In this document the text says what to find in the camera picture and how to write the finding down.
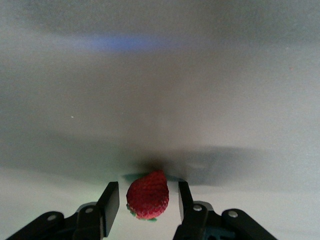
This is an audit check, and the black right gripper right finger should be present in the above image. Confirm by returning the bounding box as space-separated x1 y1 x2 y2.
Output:
173 181 276 240

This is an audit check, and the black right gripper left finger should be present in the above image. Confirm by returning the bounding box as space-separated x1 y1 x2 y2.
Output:
4 181 121 240

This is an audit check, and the red strawberry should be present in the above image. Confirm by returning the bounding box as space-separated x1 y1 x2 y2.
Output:
126 169 170 222

